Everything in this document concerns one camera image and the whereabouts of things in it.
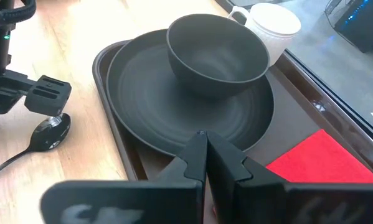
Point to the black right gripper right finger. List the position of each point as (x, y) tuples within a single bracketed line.
[(239, 193)]

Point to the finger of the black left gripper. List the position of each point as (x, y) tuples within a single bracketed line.
[(47, 95)]

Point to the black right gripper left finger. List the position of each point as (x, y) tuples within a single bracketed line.
[(180, 193)]

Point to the shiny metal spoon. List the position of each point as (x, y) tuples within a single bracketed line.
[(49, 133)]

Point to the red cloth napkin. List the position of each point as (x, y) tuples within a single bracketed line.
[(323, 158)]

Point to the dark grey plate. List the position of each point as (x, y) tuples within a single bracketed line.
[(149, 102)]

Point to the dark grey bowl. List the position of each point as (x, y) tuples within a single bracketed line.
[(217, 56)]

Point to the white ceramic mug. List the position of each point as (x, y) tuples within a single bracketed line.
[(273, 28)]

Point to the brown plastic tray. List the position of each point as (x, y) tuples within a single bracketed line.
[(292, 124)]

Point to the black computer with blue light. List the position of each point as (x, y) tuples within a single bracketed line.
[(360, 25)]

